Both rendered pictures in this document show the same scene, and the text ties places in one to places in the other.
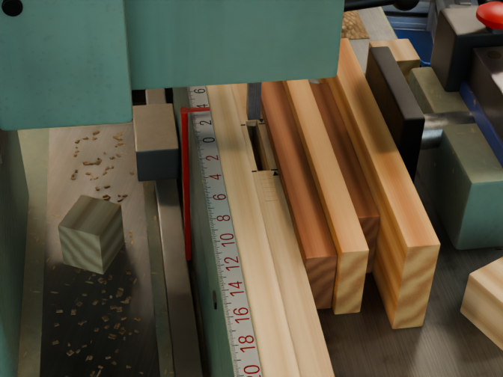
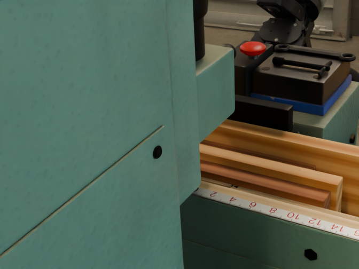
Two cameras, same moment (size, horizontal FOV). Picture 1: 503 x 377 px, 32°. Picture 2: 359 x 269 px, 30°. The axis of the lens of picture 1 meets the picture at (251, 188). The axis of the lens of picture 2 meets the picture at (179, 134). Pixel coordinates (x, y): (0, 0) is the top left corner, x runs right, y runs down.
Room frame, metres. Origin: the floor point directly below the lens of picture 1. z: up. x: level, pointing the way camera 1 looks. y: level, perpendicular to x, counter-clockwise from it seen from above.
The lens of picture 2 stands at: (0.14, 0.44, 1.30)
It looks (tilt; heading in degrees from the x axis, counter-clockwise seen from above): 28 degrees down; 312
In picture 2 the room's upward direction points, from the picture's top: 4 degrees counter-clockwise
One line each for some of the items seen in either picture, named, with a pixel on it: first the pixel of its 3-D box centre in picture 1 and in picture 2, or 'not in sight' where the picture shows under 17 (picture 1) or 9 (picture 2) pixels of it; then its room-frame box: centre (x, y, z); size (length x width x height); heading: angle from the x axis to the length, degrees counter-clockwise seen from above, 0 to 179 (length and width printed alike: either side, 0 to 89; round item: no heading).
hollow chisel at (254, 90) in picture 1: (254, 87); not in sight; (0.52, 0.00, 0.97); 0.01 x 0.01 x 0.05; 10
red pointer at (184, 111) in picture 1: (196, 188); not in sight; (0.51, 0.04, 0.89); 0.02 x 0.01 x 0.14; 100
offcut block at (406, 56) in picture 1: (391, 67); not in sight; (0.64, -0.12, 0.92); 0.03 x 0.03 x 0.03; 11
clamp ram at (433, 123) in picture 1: (428, 131); (262, 125); (0.51, -0.12, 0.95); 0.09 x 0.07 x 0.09; 10
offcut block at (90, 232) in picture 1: (92, 234); not in sight; (0.53, 0.13, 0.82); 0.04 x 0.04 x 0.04; 72
